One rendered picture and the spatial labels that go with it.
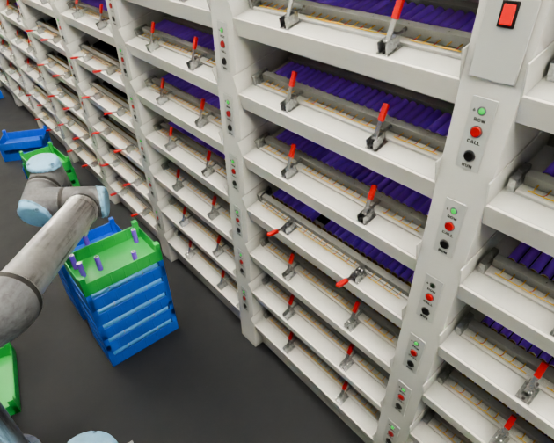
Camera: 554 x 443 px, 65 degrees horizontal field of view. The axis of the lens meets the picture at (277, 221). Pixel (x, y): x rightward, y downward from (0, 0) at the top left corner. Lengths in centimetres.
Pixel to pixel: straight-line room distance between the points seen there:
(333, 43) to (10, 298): 74
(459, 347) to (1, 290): 90
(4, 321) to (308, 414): 115
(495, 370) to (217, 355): 115
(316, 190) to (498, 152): 50
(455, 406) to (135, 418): 111
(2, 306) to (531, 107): 87
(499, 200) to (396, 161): 20
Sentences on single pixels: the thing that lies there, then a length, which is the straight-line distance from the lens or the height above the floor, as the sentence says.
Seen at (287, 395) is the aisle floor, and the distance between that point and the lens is 176.
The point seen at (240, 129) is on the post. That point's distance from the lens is 125.
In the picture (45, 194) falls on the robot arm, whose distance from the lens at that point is 135.
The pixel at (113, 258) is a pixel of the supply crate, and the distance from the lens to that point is 177.
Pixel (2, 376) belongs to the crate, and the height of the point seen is 0.
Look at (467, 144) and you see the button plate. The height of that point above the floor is 117.
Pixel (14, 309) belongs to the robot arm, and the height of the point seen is 95.
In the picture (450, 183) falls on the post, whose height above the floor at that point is 109.
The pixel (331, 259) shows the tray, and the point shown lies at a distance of 119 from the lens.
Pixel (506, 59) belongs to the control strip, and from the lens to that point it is 72.
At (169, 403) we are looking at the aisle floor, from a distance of 179.
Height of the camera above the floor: 150
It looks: 37 degrees down
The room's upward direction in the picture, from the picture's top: 1 degrees counter-clockwise
